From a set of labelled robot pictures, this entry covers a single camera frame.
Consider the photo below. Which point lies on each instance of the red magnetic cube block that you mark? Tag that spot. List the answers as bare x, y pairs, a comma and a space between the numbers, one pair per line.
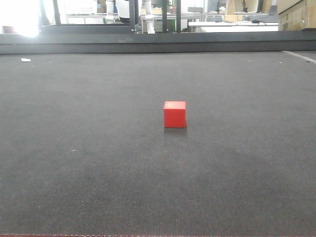
174, 113

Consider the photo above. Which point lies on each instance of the white lab table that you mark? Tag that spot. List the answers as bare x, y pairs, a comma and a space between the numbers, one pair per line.
233, 27

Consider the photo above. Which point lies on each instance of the white paper scrap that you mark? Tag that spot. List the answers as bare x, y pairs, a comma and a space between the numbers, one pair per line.
25, 60

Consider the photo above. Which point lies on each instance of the cardboard box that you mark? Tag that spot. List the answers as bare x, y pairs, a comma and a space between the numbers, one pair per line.
296, 15

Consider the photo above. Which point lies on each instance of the black metal table frame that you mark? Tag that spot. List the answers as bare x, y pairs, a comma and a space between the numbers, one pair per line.
89, 17

